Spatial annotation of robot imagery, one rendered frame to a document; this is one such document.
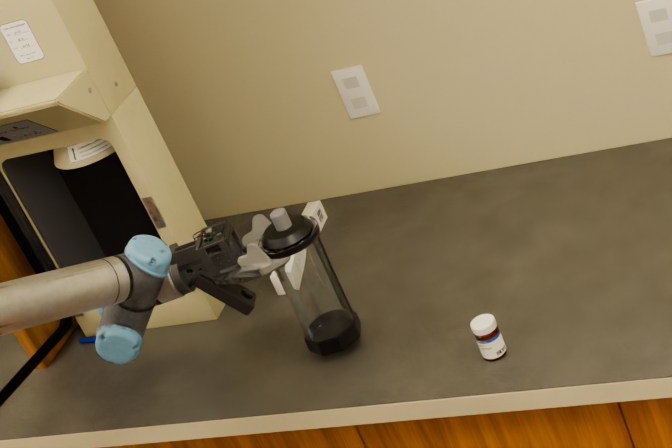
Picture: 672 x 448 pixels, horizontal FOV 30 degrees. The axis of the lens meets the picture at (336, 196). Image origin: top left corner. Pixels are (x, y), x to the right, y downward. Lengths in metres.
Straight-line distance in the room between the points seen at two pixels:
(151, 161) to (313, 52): 0.44
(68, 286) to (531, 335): 0.74
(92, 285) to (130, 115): 0.48
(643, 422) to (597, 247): 0.36
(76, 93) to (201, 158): 0.66
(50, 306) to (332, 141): 0.95
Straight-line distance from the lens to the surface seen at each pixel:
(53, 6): 2.23
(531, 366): 2.01
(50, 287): 1.92
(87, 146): 2.39
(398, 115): 2.60
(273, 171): 2.77
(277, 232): 2.09
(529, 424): 2.06
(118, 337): 2.08
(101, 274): 1.97
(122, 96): 2.33
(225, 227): 2.13
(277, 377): 2.23
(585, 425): 2.04
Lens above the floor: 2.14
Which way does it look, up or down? 26 degrees down
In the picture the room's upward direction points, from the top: 24 degrees counter-clockwise
